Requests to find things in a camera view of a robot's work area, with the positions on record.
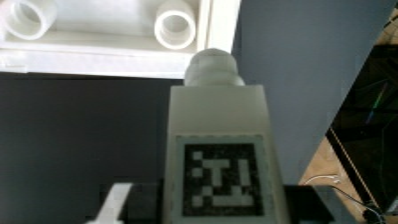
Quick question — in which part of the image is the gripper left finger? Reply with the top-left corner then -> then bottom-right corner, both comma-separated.
88,182 -> 159,224

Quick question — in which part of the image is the white leg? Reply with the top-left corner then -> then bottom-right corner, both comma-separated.
162,49 -> 292,224

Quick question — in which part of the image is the black cable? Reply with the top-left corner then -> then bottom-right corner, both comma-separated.
308,173 -> 388,224

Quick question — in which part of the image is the white square tabletop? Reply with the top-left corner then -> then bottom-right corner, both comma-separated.
0,0 -> 242,79

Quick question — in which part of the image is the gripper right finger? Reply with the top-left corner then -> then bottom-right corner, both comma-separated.
285,185 -> 358,224

